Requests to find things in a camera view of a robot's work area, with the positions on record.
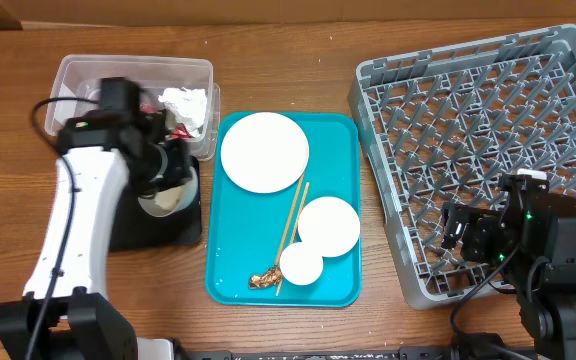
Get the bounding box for red snack wrapper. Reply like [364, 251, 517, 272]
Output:
[140, 103, 192, 139]

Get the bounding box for grey bowl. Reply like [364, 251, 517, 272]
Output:
[138, 167, 199, 218]

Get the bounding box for white tissue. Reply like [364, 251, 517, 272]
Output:
[158, 87, 208, 138]

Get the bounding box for small white plate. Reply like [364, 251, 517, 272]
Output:
[297, 196, 361, 258]

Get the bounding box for gold foil wrapper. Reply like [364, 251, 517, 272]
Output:
[248, 266, 283, 289]

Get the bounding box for white cup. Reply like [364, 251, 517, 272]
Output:
[279, 242, 324, 286]

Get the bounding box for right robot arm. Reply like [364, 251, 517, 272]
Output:
[441, 169, 576, 359]

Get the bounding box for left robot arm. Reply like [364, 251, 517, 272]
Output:
[0, 77, 200, 359]

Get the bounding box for grey dishwasher rack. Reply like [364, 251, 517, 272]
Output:
[349, 24, 576, 310]

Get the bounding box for clear plastic waste bin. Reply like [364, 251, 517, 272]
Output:
[51, 54, 221, 161]

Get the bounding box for black plastic tray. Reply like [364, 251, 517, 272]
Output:
[109, 156, 202, 252]

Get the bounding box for large white plate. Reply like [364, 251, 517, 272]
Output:
[220, 112, 310, 194]

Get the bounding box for teal serving tray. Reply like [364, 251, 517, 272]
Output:
[205, 112, 362, 308]

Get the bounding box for left wooden chopstick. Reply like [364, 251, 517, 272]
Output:
[274, 173, 305, 267]

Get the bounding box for wooden chopstick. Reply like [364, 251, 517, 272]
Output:
[275, 182, 310, 297]
[274, 173, 305, 267]

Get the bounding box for right wooden chopstick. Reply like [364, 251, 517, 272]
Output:
[275, 182, 310, 297]

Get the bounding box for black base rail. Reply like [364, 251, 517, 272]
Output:
[182, 346, 460, 360]

